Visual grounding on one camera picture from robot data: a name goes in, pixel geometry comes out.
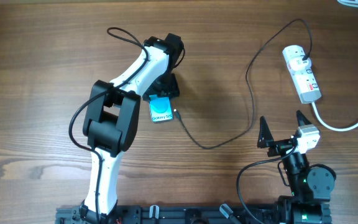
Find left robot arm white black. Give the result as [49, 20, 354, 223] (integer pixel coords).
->
[80, 34, 185, 223]

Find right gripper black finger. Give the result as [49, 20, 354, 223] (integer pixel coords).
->
[257, 116, 274, 148]
[296, 110, 312, 126]

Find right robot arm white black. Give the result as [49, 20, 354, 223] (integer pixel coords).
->
[257, 111, 336, 223]

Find black charging cable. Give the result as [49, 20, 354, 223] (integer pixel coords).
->
[173, 18, 313, 151]

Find blue screen smartphone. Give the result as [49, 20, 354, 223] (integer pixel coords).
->
[149, 95, 173, 123]

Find white charger plug adapter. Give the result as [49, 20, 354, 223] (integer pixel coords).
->
[287, 57, 311, 74]

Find white power strip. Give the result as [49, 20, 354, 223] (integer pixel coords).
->
[282, 45, 321, 104]

